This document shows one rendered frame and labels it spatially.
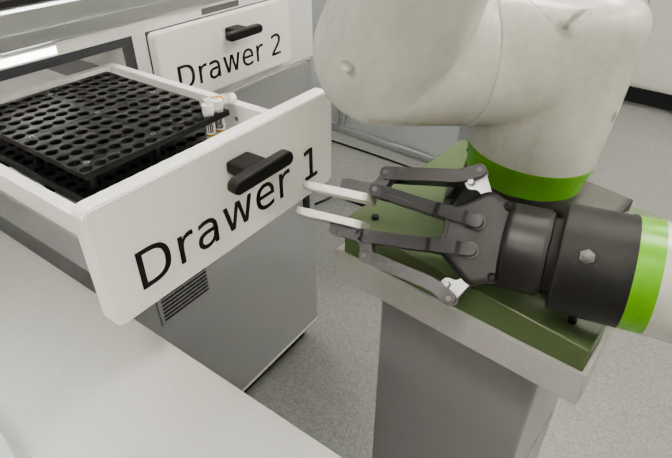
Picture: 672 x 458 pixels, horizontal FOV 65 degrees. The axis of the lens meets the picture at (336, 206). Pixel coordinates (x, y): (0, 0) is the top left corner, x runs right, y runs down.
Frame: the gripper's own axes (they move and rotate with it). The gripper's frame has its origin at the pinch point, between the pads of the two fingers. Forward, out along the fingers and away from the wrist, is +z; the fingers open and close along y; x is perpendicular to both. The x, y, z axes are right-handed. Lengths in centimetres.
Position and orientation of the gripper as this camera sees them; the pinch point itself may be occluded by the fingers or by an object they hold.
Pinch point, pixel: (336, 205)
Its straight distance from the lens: 52.6
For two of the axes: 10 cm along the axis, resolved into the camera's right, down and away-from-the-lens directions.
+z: -9.0, -2.0, 4.0
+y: 2.5, -9.6, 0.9
